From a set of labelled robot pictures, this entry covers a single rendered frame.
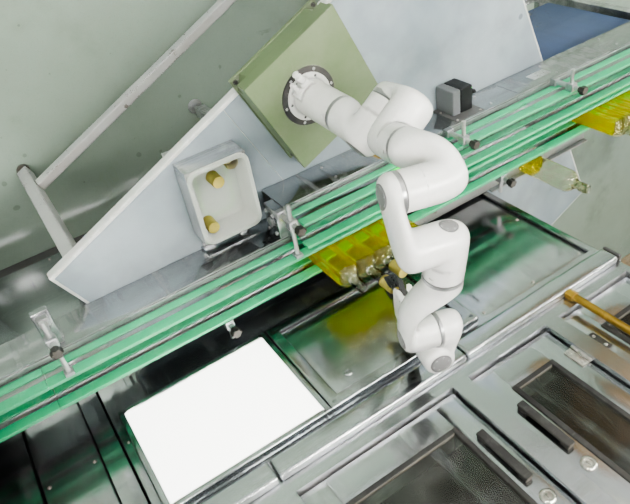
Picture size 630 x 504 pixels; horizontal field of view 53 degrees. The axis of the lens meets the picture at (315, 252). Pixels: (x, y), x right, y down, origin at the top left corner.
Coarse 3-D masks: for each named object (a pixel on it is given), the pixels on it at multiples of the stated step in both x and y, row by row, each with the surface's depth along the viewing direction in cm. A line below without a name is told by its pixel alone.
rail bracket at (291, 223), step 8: (280, 208) 170; (288, 208) 162; (280, 216) 168; (288, 216) 163; (288, 224) 164; (296, 224) 164; (296, 232) 161; (304, 232) 162; (296, 240) 168; (296, 248) 170; (296, 256) 170
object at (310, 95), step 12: (312, 72) 160; (300, 84) 157; (312, 84) 157; (324, 84) 157; (288, 96) 160; (300, 96) 157; (312, 96) 155; (324, 96) 152; (336, 96) 150; (300, 108) 160; (312, 108) 155; (324, 108) 151; (324, 120) 151
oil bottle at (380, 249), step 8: (360, 232) 179; (368, 232) 178; (360, 240) 176; (368, 240) 175; (376, 240) 175; (368, 248) 173; (376, 248) 172; (384, 248) 172; (376, 256) 171; (384, 256) 171; (392, 256) 172; (376, 264) 172
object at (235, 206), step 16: (224, 160) 159; (240, 160) 165; (192, 176) 156; (224, 176) 170; (240, 176) 170; (192, 192) 158; (208, 192) 169; (224, 192) 172; (240, 192) 175; (256, 192) 169; (208, 208) 172; (224, 208) 174; (240, 208) 177; (256, 208) 172; (224, 224) 174; (240, 224) 173; (208, 240) 168
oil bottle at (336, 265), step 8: (328, 248) 175; (312, 256) 178; (320, 256) 173; (328, 256) 172; (336, 256) 172; (344, 256) 171; (320, 264) 175; (328, 264) 170; (336, 264) 169; (344, 264) 169; (352, 264) 168; (328, 272) 173; (336, 272) 168; (344, 272) 166; (352, 272) 167; (336, 280) 170; (344, 280) 167
